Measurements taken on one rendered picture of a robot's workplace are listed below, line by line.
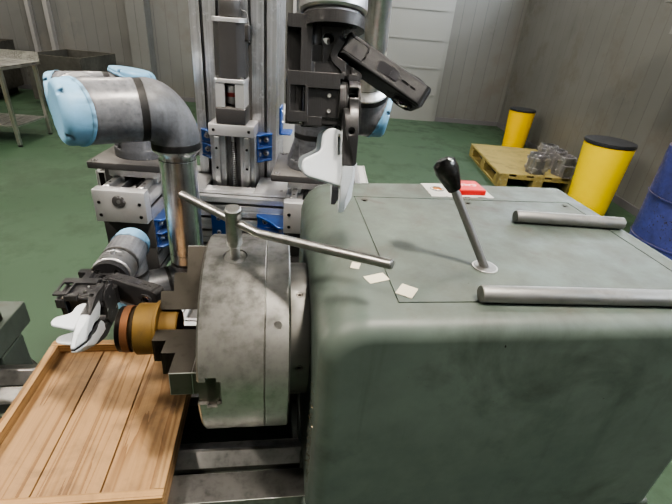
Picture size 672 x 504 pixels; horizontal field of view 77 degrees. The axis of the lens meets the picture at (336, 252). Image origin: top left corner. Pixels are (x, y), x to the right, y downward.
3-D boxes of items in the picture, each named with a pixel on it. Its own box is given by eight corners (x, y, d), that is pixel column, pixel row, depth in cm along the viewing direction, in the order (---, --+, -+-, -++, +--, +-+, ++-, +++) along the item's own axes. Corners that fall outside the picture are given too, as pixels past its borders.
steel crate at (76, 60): (124, 99, 752) (116, 53, 716) (93, 111, 656) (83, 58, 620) (71, 95, 748) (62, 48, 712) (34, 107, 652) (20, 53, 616)
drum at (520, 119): (496, 144, 680) (506, 105, 651) (519, 145, 682) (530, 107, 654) (504, 150, 647) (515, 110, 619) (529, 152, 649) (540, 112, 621)
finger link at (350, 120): (335, 171, 50) (336, 97, 50) (350, 171, 50) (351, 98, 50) (342, 162, 45) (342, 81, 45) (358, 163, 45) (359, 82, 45)
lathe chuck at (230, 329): (268, 318, 95) (268, 198, 75) (265, 462, 71) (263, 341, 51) (227, 319, 93) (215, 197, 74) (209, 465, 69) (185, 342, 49)
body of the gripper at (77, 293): (60, 331, 74) (87, 292, 84) (113, 330, 75) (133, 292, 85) (49, 295, 70) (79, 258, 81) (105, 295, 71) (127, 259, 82)
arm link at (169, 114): (189, 73, 88) (206, 274, 112) (132, 73, 83) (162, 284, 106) (208, 82, 80) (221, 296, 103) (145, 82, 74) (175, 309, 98)
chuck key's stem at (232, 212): (225, 271, 64) (220, 208, 56) (235, 264, 65) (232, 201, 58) (236, 278, 63) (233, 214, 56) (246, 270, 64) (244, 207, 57)
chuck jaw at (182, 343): (228, 325, 68) (219, 375, 57) (229, 350, 70) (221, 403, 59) (156, 326, 66) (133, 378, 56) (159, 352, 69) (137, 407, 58)
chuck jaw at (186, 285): (233, 308, 75) (234, 240, 76) (230, 309, 70) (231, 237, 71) (167, 308, 73) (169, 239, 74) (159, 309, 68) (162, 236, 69)
